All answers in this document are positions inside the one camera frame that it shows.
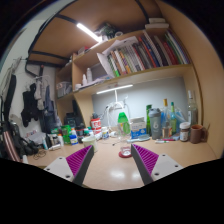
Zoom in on small white blue-labelled bottle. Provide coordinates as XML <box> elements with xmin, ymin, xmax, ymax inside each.
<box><xmin>101</xmin><ymin>126</ymin><xmax>110</xmax><ymax>140</ymax></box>

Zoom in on slim bottle with green cap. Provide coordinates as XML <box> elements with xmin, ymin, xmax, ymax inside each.
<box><xmin>169</xmin><ymin>101</ymin><xmax>178</xmax><ymax>135</ymax></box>

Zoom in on clear bottle with yellow cap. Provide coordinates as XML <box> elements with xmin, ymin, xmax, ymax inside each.
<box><xmin>161</xmin><ymin>98</ymin><xmax>171</xmax><ymax>139</ymax></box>

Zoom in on wooden shelf unit with books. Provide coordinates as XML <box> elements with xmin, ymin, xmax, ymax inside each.
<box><xmin>54</xmin><ymin>16</ymin><xmax>204</xmax><ymax>134</ymax></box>

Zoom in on white LED desk lamp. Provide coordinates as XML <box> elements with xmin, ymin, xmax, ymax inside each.
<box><xmin>95</xmin><ymin>83</ymin><xmax>134</xmax><ymax>95</ymax></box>

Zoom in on hanging dark clothes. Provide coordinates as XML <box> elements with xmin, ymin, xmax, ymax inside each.
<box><xmin>20</xmin><ymin>74</ymin><xmax>56</xmax><ymax>129</ymax></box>

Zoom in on green glass bottle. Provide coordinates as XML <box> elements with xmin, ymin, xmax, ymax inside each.
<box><xmin>145</xmin><ymin>104</ymin><xmax>153</xmax><ymax>136</ymax></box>

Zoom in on red and white canister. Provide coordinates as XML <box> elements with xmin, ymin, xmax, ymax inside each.
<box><xmin>90</xmin><ymin>118</ymin><xmax>102</xmax><ymax>135</ymax></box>

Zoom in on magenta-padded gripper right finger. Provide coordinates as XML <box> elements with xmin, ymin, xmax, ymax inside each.
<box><xmin>130</xmin><ymin>143</ymin><xmax>184</xmax><ymax>186</ymax></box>

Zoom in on white tube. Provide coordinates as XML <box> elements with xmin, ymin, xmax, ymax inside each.
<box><xmin>154</xmin><ymin>138</ymin><xmax>176</xmax><ymax>144</ymax></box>

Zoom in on clear bottle with green cap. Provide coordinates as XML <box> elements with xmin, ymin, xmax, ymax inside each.
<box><xmin>117</xmin><ymin>111</ymin><xmax>133</xmax><ymax>158</ymax></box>

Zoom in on black bag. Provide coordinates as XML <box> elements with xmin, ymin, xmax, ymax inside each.
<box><xmin>63</xmin><ymin>112</ymin><xmax>78</xmax><ymax>128</ymax></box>

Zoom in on flat round red coaster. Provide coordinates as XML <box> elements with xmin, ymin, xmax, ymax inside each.
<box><xmin>118</xmin><ymin>150</ymin><xmax>133</xmax><ymax>159</ymax></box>

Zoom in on green carton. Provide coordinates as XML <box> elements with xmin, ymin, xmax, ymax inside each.
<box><xmin>60</xmin><ymin>124</ymin><xmax>72</xmax><ymax>145</ymax></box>

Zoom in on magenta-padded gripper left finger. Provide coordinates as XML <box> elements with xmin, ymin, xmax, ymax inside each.
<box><xmin>43</xmin><ymin>144</ymin><xmax>95</xmax><ymax>186</ymax></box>

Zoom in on white and blue box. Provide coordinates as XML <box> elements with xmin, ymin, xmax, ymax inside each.
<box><xmin>129</xmin><ymin>116</ymin><xmax>148</xmax><ymax>140</ymax></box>

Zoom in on brown jar with white lid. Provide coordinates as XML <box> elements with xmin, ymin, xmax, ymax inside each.
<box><xmin>179</xmin><ymin>121</ymin><xmax>191</xmax><ymax>142</ymax></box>

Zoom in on light blue hairbrush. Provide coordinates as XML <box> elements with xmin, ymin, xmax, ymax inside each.
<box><xmin>127</xmin><ymin>134</ymin><xmax>152</xmax><ymax>144</ymax></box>

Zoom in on white mug with green handle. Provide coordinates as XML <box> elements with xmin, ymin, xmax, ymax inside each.
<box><xmin>81</xmin><ymin>134</ymin><xmax>98</xmax><ymax>154</ymax></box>

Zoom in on grey shaker bottle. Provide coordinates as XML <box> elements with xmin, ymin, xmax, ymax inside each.
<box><xmin>148</xmin><ymin>107</ymin><xmax>163</xmax><ymax>140</ymax></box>

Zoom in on tall clear glass bottle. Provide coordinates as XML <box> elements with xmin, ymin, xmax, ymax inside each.
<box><xmin>187</xmin><ymin>89</ymin><xmax>198</xmax><ymax>126</ymax></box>

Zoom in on brown cup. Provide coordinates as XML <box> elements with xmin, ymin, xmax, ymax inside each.
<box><xmin>190</xmin><ymin>124</ymin><xmax>207</xmax><ymax>144</ymax></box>

